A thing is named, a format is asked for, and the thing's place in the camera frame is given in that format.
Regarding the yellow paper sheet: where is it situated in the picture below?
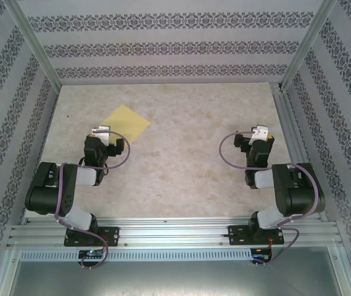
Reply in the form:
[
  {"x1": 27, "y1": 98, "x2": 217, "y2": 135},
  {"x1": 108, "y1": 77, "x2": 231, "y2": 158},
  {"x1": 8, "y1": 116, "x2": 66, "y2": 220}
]
[{"x1": 99, "y1": 105, "x2": 151, "y2": 144}]

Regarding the grey sheet metal panel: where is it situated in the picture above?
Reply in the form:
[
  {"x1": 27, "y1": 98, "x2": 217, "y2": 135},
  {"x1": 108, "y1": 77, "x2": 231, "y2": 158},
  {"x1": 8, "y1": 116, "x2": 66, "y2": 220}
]
[{"x1": 0, "y1": 246, "x2": 351, "y2": 296}]

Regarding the right small circuit board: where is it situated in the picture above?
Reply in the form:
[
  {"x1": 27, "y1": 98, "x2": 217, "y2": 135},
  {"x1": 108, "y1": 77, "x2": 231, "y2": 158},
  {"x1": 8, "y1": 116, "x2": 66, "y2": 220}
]
[{"x1": 252, "y1": 247, "x2": 273, "y2": 261}]

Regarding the small circuit board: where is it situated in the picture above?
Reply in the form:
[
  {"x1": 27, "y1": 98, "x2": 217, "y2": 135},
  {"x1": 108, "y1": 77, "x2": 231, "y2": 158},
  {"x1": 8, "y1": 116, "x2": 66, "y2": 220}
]
[
  {"x1": 78, "y1": 249, "x2": 105, "y2": 260},
  {"x1": 252, "y1": 247, "x2": 273, "y2": 261}
]

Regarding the left small circuit board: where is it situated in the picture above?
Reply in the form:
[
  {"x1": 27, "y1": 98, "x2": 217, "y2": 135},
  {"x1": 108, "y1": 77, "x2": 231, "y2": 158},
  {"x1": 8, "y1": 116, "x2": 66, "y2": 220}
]
[{"x1": 78, "y1": 249, "x2": 105, "y2": 260}]

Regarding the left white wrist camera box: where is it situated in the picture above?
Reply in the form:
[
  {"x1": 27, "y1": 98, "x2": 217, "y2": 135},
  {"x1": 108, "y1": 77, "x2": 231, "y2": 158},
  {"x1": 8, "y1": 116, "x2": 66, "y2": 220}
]
[{"x1": 91, "y1": 125, "x2": 112, "y2": 146}]

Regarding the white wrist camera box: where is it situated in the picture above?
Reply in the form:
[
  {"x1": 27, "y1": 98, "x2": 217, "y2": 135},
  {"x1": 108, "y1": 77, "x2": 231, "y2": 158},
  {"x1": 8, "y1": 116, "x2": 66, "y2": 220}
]
[
  {"x1": 91, "y1": 125, "x2": 112, "y2": 146},
  {"x1": 248, "y1": 124, "x2": 270, "y2": 146}
]

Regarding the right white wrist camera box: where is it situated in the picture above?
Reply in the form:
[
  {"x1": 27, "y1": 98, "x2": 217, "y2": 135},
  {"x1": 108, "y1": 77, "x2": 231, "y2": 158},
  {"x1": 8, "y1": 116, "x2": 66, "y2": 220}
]
[{"x1": 248, "y1": 124, "x2": 270, "y2": 146}]

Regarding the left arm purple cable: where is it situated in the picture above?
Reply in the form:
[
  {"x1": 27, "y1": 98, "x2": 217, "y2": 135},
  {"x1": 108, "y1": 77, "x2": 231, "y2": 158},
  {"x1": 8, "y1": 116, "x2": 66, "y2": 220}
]
[{"x1": 54, "y1": 129, "x2": 131, "y2": 271}]

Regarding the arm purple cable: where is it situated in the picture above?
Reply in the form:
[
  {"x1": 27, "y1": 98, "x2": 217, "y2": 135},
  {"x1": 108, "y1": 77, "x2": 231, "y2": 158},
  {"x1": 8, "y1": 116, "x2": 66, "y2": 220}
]
[
  {"x1": 219, "y1": 129, "x2": 320, "y2": 268},
  {"x1": 54, "y1": 129, "x2": 131, "y2": 271}
]

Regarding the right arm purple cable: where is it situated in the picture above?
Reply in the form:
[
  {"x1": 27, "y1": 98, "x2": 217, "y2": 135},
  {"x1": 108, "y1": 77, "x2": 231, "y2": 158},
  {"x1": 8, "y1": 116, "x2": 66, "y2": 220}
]
[{"x1": 219, "y1": 129, "x2": 320, "y2": 268}]

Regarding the aluminium side rail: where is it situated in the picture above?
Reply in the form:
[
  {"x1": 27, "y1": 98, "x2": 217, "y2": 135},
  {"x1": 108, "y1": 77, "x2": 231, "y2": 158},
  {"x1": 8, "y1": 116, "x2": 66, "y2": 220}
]
[{"x1": 270, "y1": 82, "x2": 329, "y2": 222}]

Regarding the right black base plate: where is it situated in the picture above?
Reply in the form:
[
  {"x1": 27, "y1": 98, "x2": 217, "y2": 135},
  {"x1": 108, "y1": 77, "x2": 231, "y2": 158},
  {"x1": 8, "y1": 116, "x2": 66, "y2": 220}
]
[{"x1": 227, "y1": 224, "x2": 286, "y2": 246}]

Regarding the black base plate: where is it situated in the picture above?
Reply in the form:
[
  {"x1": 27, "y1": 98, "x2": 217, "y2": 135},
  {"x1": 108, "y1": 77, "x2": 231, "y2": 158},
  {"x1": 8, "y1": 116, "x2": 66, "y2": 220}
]
[
  {"x1": 64, "y1": 226, "x2": 121, "y2": 247},
  {"x1": 227, "y1": 224, "x2": 286, "y2": 246}
]

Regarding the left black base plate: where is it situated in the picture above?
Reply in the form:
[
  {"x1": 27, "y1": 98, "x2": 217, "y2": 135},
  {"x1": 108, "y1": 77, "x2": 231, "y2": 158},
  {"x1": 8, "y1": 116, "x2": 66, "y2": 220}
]
[{"x1": 64, "y1": 226, "x2": 121, "y2": 247}]

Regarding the long aluminium mounting rail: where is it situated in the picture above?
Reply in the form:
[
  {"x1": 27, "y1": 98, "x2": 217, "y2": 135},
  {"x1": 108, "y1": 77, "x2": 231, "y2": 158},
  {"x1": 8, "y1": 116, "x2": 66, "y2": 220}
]
[{"x1": 7, "y1": 216, "x2": 339, "y2": 248}]

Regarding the left aluminium frame post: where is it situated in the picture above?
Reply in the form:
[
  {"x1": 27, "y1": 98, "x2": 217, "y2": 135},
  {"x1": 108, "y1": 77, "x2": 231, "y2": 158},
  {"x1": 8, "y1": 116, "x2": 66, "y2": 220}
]
[{"x1": 7, "y1": 0, "x2": 64, "y2": 89}]

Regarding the aluminium frame post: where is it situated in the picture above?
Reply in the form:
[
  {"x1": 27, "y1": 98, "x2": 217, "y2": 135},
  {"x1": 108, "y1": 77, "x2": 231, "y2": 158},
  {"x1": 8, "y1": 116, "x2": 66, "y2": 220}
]
[
  {"x1": 281, "y1": 0, "x2": 338, "y2": 90},
  {"x1": 7, "y1": 0, "x2": 64, "y2": 89}
]

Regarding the right aluminium frame post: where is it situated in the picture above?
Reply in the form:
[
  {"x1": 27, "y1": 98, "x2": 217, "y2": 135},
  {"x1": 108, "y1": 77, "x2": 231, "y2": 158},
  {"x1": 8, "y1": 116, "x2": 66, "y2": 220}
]
[{"x1": 281, "y1": 0, "x2": 338, "y2": 90}]

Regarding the slotted grey cable duct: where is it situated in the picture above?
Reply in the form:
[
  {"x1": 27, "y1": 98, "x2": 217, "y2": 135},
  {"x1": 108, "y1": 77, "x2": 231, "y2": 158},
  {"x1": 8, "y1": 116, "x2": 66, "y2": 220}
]
[{"x1": 19, "y1": 249, "x2": 253, "y2": 260}]

